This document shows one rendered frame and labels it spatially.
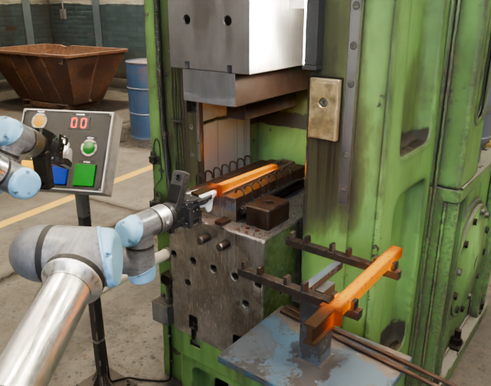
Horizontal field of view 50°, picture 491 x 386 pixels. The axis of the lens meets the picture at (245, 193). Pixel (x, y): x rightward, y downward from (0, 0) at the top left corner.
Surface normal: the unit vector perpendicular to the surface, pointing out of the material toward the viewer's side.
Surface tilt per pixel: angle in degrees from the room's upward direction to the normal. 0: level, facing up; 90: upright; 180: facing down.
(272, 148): 90
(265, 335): 0
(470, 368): 0
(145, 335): 0
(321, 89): 90
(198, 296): 90
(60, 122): 60
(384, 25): 90
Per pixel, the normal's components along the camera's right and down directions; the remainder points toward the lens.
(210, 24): -0.59, 0.28
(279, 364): 0.00, -0.94
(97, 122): -0.18, -0.18
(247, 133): 0.80, 0.21
